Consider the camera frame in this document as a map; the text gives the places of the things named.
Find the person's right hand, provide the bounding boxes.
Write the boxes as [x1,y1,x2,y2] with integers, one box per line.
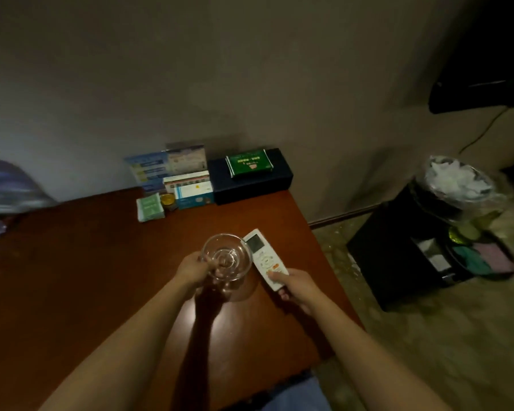
[269,268,329,317]

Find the white remote control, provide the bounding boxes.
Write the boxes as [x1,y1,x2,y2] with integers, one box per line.
[242,228,291,293]

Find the dark green packet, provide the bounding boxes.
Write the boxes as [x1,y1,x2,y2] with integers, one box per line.
[225,148,276,179]

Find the person's right forearm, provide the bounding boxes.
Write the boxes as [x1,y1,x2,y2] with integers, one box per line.
[304,299,452,411]

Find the black low cabinet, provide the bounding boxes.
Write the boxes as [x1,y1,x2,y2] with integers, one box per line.
[346,184,514,312]

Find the black television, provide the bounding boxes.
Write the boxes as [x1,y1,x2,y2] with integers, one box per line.
[427,0,514,115]

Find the white paper scraps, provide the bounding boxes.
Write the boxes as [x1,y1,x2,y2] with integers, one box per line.
[427,158,497,201]

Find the yellow green spray bottle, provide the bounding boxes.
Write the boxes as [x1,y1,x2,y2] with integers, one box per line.
[452,220,486,245]

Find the person's left forearm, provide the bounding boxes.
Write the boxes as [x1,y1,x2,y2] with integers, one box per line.
[38,282,198,411]

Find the small teal box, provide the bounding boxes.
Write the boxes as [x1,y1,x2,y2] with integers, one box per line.
[173,179,216,211]

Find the clear glass ashtray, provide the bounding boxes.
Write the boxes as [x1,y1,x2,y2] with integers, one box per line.
[200,232,255,297]

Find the trash bin with clear bag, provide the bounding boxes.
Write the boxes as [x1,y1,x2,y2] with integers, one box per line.
[413,154,512,224]

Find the small white box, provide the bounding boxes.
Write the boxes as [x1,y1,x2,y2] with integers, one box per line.
[163,171,214,187]

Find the reddish wooden desk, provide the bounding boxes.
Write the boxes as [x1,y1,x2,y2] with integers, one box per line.
[0,188,365,411]

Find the person's blue trousers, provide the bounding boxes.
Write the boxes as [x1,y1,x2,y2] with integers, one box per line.
[257,376,334,411]

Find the small green white packet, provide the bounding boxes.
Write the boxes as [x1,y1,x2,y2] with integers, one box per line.
[136,193,167,223]

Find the black power cable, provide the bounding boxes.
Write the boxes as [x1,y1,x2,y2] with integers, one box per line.
[456,102,514,161]

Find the black tissue box green label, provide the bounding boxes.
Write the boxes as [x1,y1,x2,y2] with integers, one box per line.
[207,148,295,206]

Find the person's left hand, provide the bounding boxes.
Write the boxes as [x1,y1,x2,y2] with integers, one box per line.
[172,251,218,298]

